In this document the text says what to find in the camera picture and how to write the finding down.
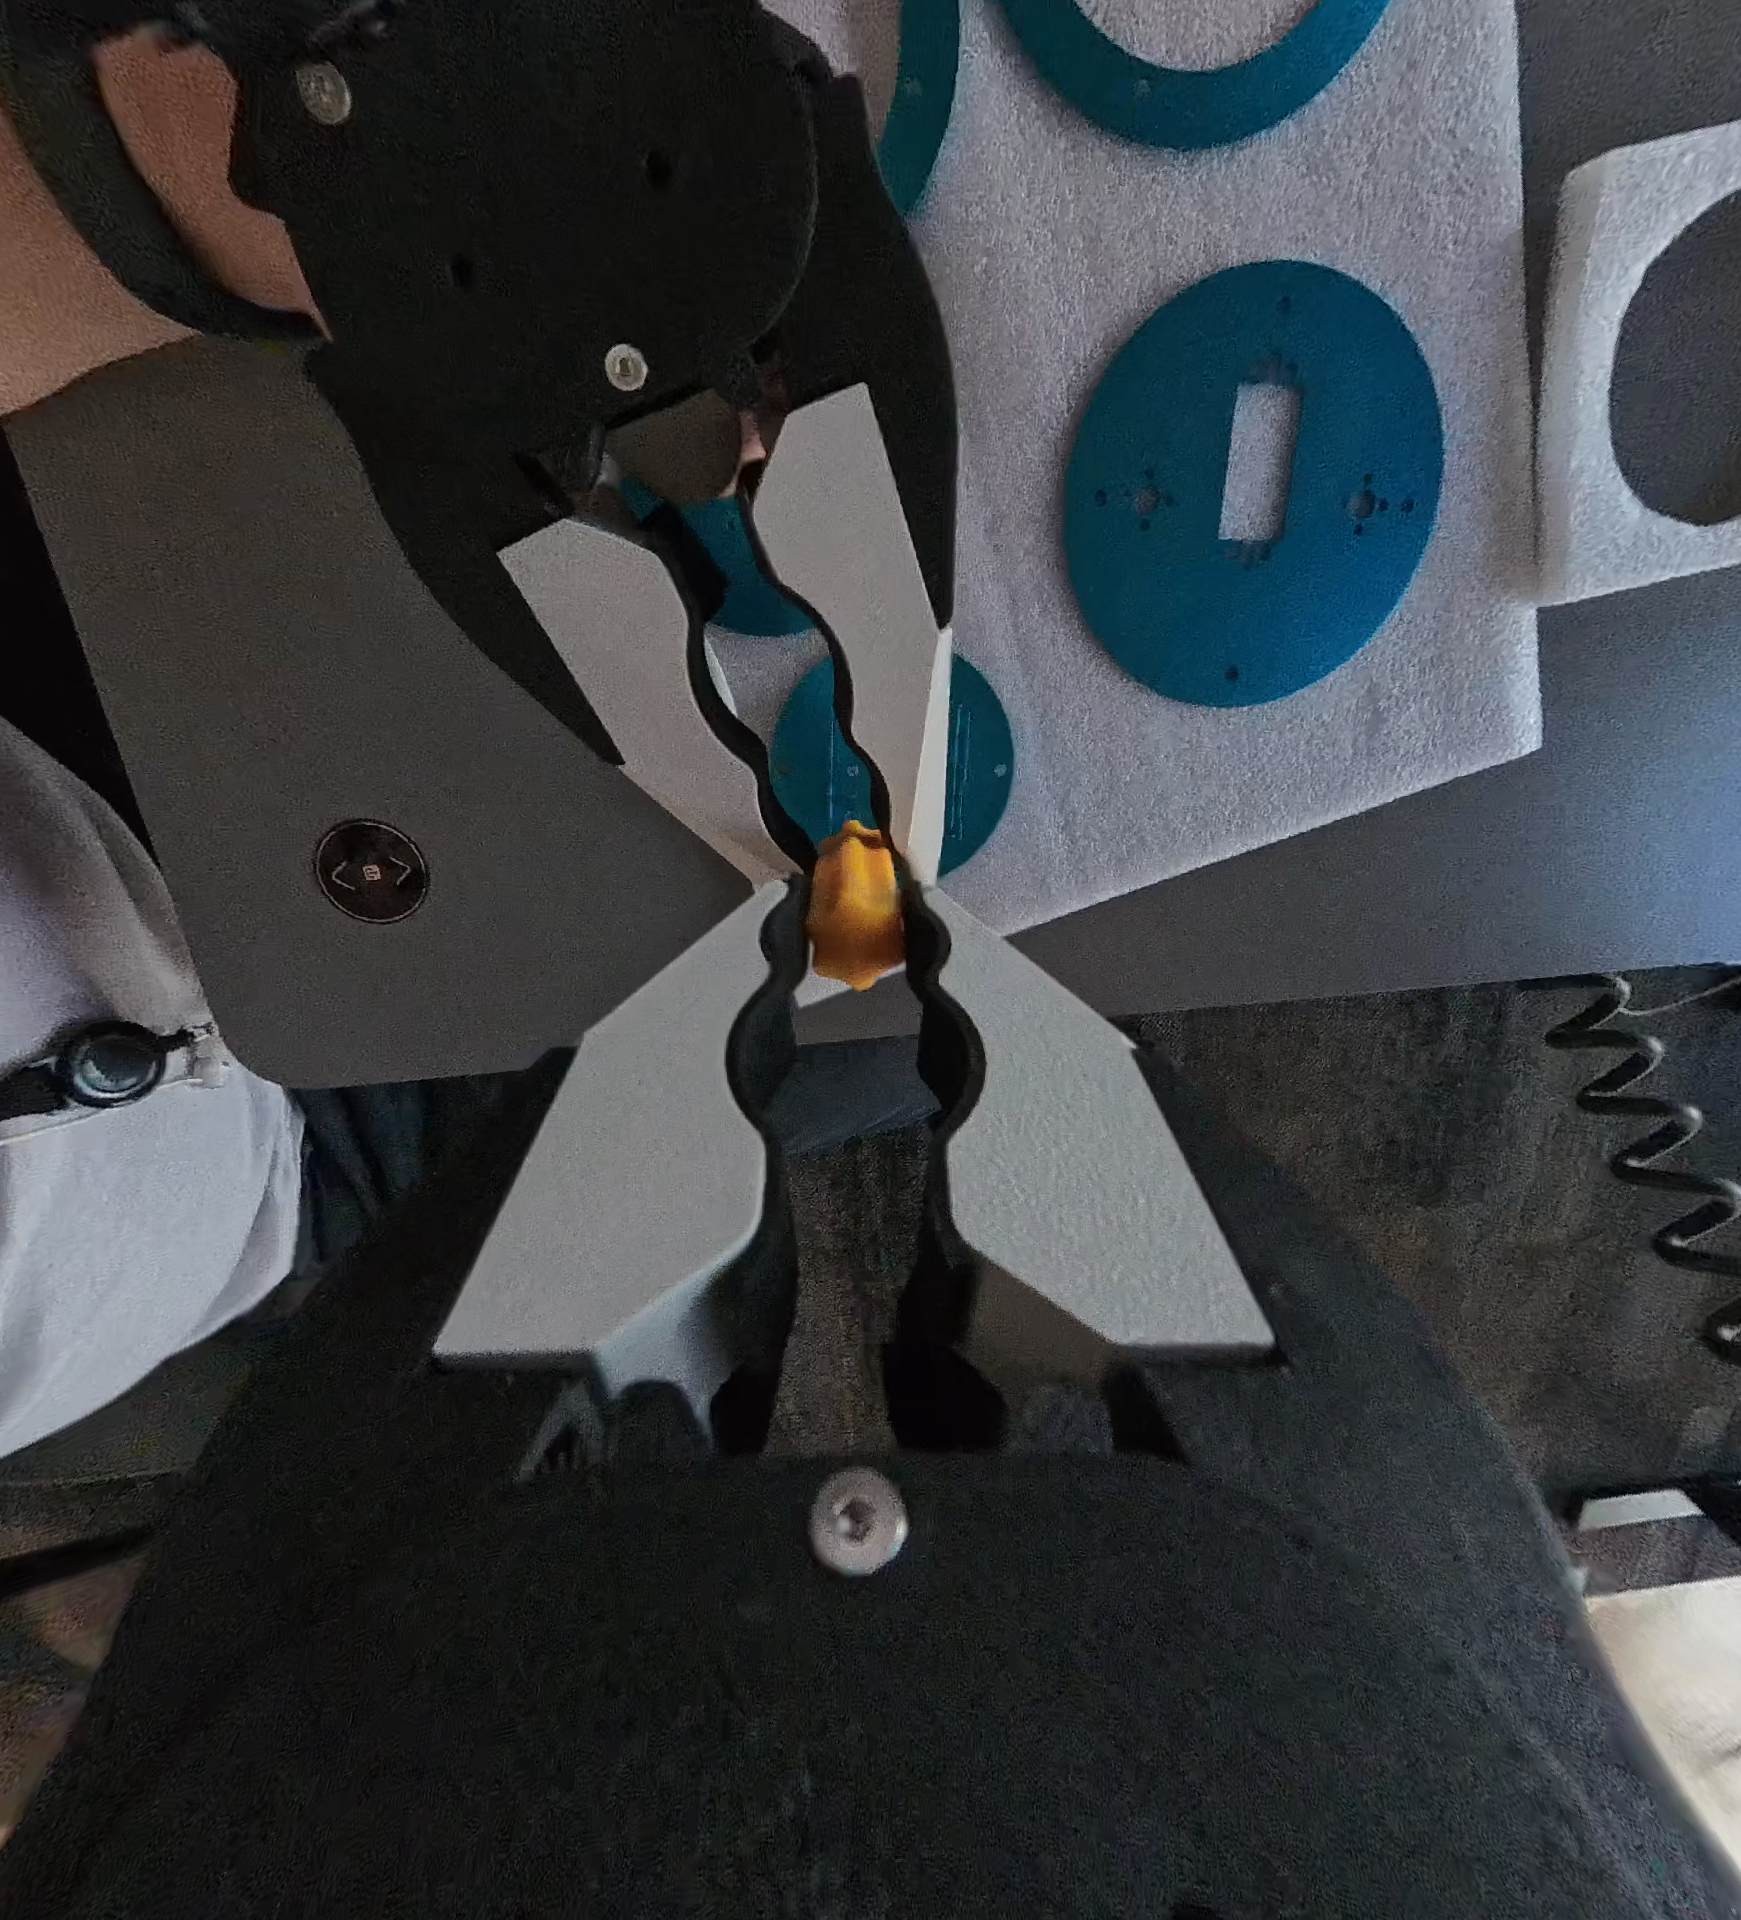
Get blue metal ring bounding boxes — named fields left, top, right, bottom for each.
left=992, top=0, right=1397, bottom=152
left=874, top=0, right=961, bottom=218

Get white foam frame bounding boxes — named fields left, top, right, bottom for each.
left=1536, top=103, right=1741, bottom=607

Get small blue metal disc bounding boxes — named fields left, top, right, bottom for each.
left=617, top=480, right=819, bottom=638

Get white foam sheet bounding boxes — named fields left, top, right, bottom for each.
left=699, top=0, right=1547, bottom=939

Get person's left hand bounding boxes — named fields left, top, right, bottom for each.
left=97, top=32, right=321, bottom=320

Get dark pants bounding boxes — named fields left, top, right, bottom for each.
left=287, top=1048, right=579, bottom=1351

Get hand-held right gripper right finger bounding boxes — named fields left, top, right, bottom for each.
left=886, top=882, right=1281, bottom=1453

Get blue disc with rectangular cutout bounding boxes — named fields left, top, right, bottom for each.
left=1064, top=259, right=1447, bottom=709

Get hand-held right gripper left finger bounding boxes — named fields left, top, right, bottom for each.
left=432, top=882, right=811, bottom=1456

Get yellow handled screwdriver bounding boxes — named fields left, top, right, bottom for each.
left=805, top=818, right=911, bottom=996

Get black wristband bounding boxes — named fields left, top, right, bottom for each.
left=0, top=0, right=326, bottom=349

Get black round desk grommet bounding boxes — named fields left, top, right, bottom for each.
left=312, top=818, right=432, bottom=925

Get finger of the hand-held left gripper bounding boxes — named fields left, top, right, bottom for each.
left=744, top=382, right=959, bottom=887
left=501, top=514, right=825, bottom=884

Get thick black coiled cable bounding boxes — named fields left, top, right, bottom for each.
left=1544, top=972, right=1741, bottom=1488

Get blue perforated mounting disc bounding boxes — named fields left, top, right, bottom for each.
left=773, top=654, right=1017, bottom=880

